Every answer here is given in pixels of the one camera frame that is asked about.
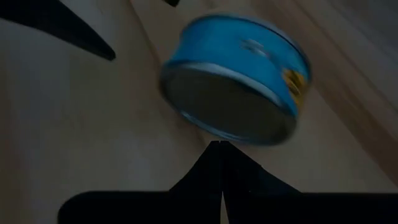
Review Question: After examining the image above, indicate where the teal seafood can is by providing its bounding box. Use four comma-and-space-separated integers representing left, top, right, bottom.
158, 12, 312, 147

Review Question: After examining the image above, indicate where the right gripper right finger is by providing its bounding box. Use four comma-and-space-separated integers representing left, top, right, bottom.
220, 140, 398, 224

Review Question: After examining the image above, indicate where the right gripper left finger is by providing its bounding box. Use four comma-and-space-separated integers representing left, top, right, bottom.
57, 140, 224, 224

